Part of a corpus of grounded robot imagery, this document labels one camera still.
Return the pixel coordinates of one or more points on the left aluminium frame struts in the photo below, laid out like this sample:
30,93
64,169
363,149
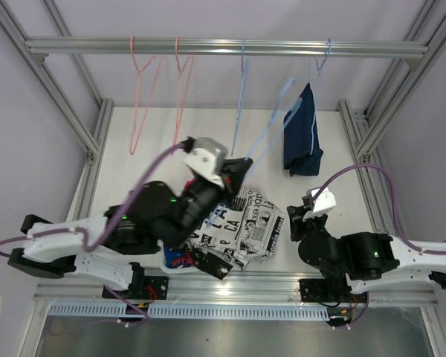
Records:
92,144

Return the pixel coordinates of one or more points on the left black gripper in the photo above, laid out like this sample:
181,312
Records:
233,171

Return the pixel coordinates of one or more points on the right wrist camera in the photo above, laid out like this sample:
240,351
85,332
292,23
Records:
318,204

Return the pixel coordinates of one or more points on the white slotted cable duct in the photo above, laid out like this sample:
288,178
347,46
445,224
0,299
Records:
193,311

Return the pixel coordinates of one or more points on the aluminium frame struts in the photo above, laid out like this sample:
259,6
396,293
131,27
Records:
365,127
92,144

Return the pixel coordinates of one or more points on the pink trousers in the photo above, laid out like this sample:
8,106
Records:
188,183

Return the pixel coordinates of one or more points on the white plastic basket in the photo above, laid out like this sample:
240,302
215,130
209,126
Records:
175,271

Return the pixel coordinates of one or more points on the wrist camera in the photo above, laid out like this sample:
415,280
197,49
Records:
318,204
206,159

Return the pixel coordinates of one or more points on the pink hanger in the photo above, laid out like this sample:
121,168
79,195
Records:
185,70
147,77

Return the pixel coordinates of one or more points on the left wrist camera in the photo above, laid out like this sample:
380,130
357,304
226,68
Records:
206,159

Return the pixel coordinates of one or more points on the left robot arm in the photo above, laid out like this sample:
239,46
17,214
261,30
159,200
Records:
153,214

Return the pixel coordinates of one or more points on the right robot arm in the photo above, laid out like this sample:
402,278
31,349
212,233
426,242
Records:
364,261

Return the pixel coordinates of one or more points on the white black print trousers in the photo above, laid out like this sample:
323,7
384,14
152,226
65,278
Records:
250,224

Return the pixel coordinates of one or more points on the navy blue trousers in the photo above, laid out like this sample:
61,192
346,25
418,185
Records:
301,147

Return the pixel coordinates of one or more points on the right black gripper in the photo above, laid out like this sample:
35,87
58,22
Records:
296,223

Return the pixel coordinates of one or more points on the aluminium hanging rail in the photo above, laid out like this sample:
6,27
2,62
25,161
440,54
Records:
249,47

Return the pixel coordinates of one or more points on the right aluminium frame struts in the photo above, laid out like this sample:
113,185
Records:
365,127

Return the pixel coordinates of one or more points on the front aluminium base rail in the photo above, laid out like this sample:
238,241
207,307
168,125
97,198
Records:
238,288

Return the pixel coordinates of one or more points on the blue hanger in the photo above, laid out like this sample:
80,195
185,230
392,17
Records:
273,118
244,76
319,69

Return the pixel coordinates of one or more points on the black white patterned trousers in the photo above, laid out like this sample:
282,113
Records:
217,262

